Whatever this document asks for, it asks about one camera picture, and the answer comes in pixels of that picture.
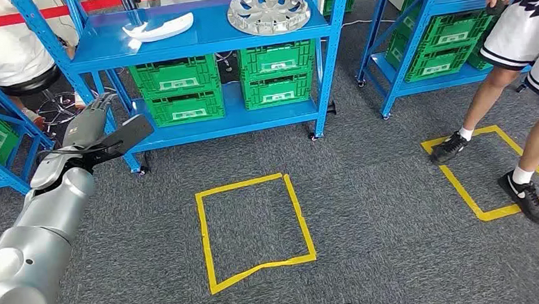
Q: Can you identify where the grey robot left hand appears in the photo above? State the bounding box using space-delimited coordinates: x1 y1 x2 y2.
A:
61 92 121 150

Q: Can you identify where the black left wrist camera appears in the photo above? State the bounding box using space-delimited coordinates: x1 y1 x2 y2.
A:
80 113 157 171

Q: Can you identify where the black handheld device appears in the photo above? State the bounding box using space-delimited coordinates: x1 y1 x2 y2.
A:
485 0 508 17

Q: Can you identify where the office chair base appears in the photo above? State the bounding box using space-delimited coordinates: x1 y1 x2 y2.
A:
35 88 95 138

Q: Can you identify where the white floor cable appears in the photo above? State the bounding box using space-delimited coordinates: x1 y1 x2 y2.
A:
341 17 397 29

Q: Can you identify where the yellow floor tape square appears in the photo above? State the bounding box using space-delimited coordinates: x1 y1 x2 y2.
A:
193 170 320 297
419 122 539 226

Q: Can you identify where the person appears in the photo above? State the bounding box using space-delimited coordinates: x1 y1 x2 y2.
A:
0 0 87 135
420 0 539 231

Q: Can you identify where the red barrier belt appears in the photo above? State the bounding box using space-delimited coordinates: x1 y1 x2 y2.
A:
0 0 300 31

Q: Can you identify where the silver wheel hubcap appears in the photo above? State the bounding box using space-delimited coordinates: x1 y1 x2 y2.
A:
226 0 314 38

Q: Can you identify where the white curved plastic panel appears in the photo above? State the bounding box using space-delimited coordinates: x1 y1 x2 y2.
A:
121 12 196 45

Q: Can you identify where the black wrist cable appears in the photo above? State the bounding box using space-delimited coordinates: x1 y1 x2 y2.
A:
35 141 123 166

